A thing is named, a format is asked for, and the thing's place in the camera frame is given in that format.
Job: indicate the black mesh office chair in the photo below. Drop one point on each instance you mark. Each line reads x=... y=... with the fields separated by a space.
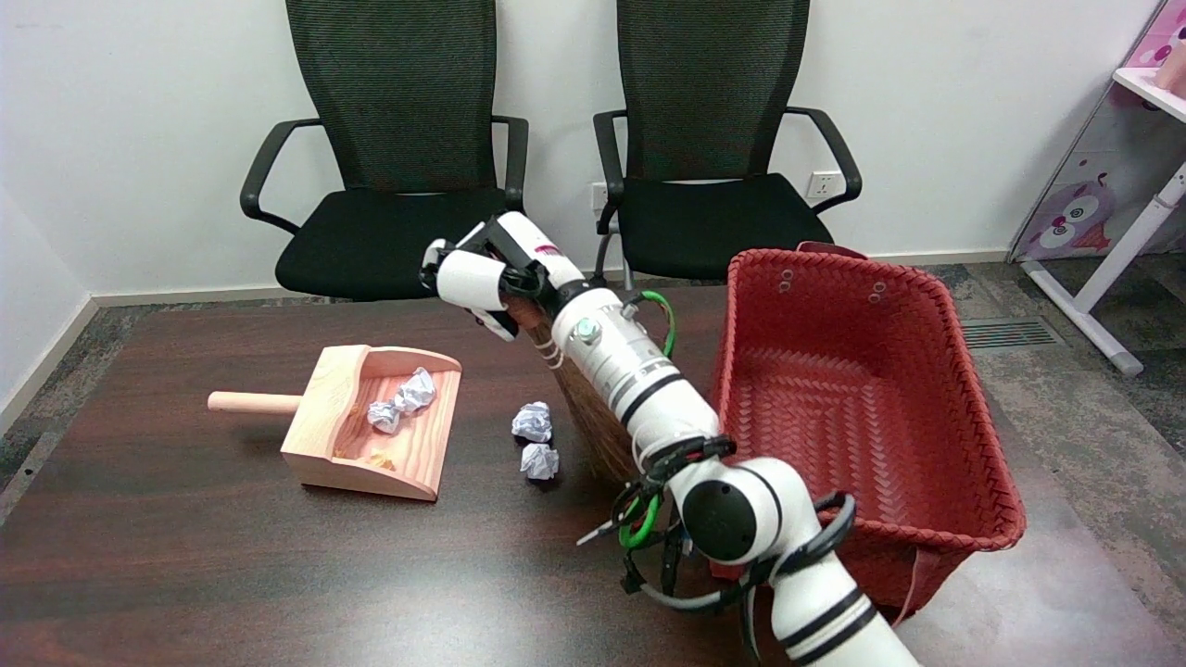
x=704 y=222
x=398 y=232

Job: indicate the white wall socket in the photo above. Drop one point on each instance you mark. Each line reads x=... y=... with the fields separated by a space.
x=823 y=184
x=599 y=190

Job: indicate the pink cup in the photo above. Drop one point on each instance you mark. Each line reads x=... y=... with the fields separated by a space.
x=1173 y=69

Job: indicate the metal floor vent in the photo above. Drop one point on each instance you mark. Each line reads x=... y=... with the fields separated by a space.
x=1010 y=333

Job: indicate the white paper ball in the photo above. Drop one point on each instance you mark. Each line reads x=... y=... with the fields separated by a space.
x=540 y=460
x=384 y=416
x=414 y=389
x=533 y=421

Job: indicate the red woven basket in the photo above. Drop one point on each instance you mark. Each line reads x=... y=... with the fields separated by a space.
x=862 y=389

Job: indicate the pink owl print board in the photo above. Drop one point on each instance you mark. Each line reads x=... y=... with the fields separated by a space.
x=1075 y=218

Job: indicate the wooden dustpan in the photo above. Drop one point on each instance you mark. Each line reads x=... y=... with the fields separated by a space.
x=324 y=408

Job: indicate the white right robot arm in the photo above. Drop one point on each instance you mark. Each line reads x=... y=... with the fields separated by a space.
x=621 y=357

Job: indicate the orange paper scrap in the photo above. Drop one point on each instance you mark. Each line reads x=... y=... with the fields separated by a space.
x=378 y=458

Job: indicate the brown straw hand broom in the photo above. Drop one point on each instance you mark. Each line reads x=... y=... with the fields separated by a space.
x=593 y=421

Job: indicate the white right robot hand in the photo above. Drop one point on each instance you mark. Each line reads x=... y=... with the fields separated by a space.
x=473 y=273

